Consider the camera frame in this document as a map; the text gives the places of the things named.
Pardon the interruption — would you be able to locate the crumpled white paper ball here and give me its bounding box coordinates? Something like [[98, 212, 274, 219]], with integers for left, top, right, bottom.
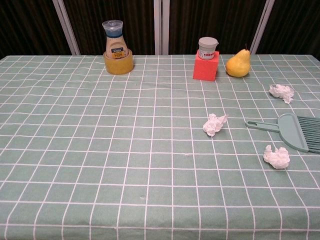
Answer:
[[202, 113, 230, 137], [268, 84, 295, 105], [262, 144, 291, 170]]

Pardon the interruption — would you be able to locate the green checked tablecloth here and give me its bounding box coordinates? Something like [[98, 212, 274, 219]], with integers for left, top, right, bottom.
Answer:
[[0, 53, 320, 240]]

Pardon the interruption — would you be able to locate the yellow tape roll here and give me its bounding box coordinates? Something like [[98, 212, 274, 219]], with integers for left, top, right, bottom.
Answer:
[[103, 49, 134, 75]]

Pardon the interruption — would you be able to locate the white jar grey lid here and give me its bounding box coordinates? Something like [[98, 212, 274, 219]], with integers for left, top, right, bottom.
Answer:
[[198, 36, 219, 61]]

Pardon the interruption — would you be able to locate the yellow flask with funnel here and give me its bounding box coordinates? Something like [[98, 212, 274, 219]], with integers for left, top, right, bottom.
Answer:
[[101, 20, 130, 60]]

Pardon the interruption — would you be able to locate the yellow pear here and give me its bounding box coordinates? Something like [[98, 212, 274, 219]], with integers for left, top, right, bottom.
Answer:
[[225, 43, 251, 78]]

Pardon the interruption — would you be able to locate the dark ribbed partition panel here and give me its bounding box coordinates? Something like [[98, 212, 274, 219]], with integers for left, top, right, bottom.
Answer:
[[256, 0, 320, 57], [0, 0, 76, 60], [61, 0, 156, 56], [167, 0, 266, 55]]

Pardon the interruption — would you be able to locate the double white partition frame post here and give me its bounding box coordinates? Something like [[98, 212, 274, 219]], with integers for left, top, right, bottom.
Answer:
[[153, 0, 170, 56]]

